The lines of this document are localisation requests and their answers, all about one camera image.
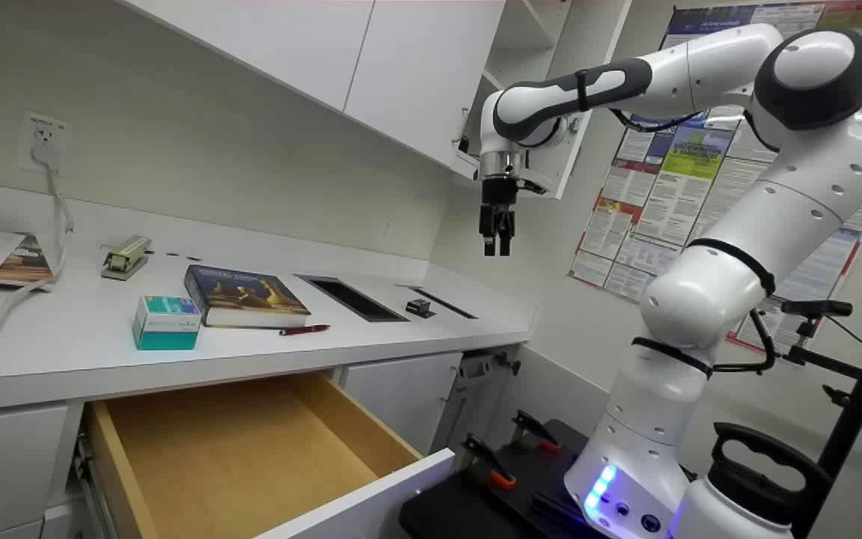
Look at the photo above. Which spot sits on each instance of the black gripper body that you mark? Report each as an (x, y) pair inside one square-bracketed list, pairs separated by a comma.
[(497, 197)]

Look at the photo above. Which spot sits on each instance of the red pen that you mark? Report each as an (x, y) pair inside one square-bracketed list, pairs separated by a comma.
[(302, 326)]

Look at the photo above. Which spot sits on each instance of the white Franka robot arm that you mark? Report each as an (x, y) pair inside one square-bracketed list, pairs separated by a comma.
[(800, 197)]

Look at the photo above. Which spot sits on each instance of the open white upper cabinet door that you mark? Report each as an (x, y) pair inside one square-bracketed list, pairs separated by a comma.
[(589, 60)]

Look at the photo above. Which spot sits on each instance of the open wooden drawer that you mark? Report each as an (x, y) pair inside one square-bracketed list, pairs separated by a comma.
[(230, 459)]

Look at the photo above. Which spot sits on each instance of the white drawer front with knob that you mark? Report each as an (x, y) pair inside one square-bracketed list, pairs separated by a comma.
[(13, 467)]

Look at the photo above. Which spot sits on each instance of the small black countertop object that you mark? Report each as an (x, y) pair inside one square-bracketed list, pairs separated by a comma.
[(420, 305)]

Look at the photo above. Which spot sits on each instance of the white lower cabinet door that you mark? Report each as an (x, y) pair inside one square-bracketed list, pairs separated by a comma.
[(402, 393)]

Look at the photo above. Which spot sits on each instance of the black and orange clamp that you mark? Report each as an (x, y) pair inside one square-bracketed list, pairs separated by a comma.
[(539, 431), (492, 464)]

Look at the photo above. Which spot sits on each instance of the dark blue chess cover book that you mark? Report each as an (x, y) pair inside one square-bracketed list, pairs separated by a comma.
[(241, 292)]

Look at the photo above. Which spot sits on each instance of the black floor mat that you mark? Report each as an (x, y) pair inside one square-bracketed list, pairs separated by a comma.
[(470, 509)]

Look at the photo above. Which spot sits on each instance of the teal and white box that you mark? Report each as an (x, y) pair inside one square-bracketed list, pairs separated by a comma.
[(164, 322)]

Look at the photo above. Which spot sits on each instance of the metal stapler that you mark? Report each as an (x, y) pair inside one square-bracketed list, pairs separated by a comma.
[(127, 254)]

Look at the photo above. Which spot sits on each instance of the stack of papers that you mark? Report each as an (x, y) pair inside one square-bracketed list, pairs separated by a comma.
[(0, 259)]

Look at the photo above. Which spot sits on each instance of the white wall power outlet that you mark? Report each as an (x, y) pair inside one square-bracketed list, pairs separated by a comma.
[(45, 137)]

